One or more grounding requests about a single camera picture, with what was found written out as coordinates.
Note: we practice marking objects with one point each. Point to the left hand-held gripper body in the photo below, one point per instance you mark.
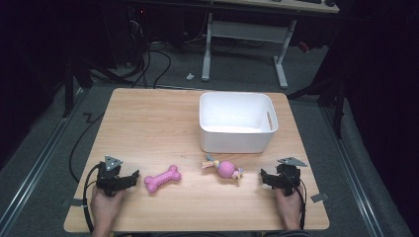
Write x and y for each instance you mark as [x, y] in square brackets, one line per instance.
[108, 179]

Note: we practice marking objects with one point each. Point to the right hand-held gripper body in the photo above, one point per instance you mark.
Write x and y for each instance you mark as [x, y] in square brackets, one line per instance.
[289, 177]

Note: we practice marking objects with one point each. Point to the white plastic bin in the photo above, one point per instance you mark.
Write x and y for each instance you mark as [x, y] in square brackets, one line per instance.
[237, 138]

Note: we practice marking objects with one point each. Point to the person's left hand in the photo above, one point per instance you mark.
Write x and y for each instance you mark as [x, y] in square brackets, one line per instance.
[104, 207]

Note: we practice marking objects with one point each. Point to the person's right hand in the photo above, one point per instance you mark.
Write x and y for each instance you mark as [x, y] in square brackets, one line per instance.
[289, 207]

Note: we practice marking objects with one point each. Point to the grey tape piece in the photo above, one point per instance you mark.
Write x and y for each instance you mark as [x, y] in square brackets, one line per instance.
[319, 197]
[74, 202]

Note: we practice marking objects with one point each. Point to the black metal stand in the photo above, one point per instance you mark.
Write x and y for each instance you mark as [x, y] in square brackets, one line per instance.
[68, 92]
[337, 105]

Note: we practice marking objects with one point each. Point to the small white scrap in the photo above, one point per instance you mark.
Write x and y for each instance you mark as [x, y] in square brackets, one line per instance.
[190, 76]

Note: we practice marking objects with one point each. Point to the desk with white legs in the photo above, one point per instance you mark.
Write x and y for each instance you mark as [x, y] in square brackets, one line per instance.
[247, 31]

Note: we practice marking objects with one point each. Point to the metal floor rail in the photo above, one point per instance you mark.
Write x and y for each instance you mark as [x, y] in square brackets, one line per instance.
[355, 177]
[29, 174]

